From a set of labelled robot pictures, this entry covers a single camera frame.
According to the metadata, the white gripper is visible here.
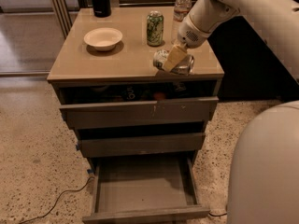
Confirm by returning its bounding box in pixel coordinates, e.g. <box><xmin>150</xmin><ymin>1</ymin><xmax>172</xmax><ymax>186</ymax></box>
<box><xmin>163</xmin><ymin>15</ymin><xmax>210</xmax><ymax>72</ymax></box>

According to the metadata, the silver 7up can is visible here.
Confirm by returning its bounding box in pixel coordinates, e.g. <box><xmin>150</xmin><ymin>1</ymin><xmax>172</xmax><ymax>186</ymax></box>
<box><xmin>153</xmin><ymin>49</ymin><xmax>194</xmax><ymax>76</ymax></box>

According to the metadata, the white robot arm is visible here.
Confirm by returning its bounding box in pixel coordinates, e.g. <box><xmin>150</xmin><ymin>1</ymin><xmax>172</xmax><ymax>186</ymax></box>
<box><xmin>163</xmin><ymin>0</ymin><xmax>299</xmax><ymax>224</ymax></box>

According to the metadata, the green soda can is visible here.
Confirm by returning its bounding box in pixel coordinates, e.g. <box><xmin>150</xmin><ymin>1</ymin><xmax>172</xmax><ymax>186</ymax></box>
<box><xmin>147</xmin><ymin>10</ymin><xmax>164</xmax><ymax>47</ymax></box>

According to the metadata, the grey top drawer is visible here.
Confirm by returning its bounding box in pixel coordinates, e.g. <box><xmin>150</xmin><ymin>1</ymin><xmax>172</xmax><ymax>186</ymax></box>
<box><xmin>59</xmin><ymin>87</ymin><xmax>218</xmax><ymax>130</ymax></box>

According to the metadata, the grey drawer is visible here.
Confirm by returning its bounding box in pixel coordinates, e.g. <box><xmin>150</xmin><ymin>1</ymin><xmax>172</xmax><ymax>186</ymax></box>
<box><xmin>59</xmin><ymin>87</ymin><xmax>218</xmax><ymax>130</ymax></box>
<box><xmin>82</xmin><ymin>153</ymin><xmax>209</xmax><ymax>224</ymax></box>
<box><xmin>78</xmin><ymin>121</ymin><xmax>206</xmax><ymax>158</ymax></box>

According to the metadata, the grey drawer cabinet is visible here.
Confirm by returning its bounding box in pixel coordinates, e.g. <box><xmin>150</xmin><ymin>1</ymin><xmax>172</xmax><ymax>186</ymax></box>
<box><xmin>47</xmin><ymin>6</ymin><xmax>225</xmax><ymax>161</ymax></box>

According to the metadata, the grey middle drawer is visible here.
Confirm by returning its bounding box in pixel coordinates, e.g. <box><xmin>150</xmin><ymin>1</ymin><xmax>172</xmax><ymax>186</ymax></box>
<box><xmin>78</xmin><ymin>121</ymin><xmax>206</xmax><ymax>158</ymax></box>

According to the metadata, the grey bottom drawer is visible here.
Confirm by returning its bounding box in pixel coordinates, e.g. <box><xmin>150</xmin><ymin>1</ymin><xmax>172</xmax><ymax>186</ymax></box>
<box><xmin>82</xmin><ymin>153</ymin><xmax>209</xmax><ymax>224</ymax></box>

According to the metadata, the orange fruit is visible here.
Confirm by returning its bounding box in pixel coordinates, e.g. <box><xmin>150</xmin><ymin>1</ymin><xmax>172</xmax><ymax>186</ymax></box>
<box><xmin>153</xmin><ymin>91</ymin><xmax>166</xmax><ymax>100</ymax></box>

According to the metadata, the clear plastic water bottle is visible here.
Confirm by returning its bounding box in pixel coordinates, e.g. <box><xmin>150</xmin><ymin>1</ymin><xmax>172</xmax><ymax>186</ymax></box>
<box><xmin>171</xmin><ymin>0</ymin><xmax>192</xmax><ymax>44</ymax></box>

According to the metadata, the dark snack bag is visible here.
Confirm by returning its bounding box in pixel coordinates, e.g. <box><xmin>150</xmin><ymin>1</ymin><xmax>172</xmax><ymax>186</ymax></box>
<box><xmin>121</xmin><ymin>85</ymin><xmax>146</xmax><ymax>102</ymax></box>

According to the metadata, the white bowl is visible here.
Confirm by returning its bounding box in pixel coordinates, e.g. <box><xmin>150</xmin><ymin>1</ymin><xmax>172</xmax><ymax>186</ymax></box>
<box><xmin>84</xmin><ymin>28</ymin><xmax>122</xmax><ymax>51</ymax></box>

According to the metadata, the black thermos bottle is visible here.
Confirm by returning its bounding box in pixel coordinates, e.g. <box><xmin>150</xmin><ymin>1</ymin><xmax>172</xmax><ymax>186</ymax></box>
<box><xmin>92</xmin><ymin>0</ymin><xmax>111</xmax><ymax>18</ymax></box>

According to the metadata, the black floor cable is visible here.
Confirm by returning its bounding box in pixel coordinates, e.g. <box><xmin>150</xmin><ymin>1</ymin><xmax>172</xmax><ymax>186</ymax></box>
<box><xmin>18</xmin><ymin>175</ymin><xmax>95</xmax><ymax>224</ymax></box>

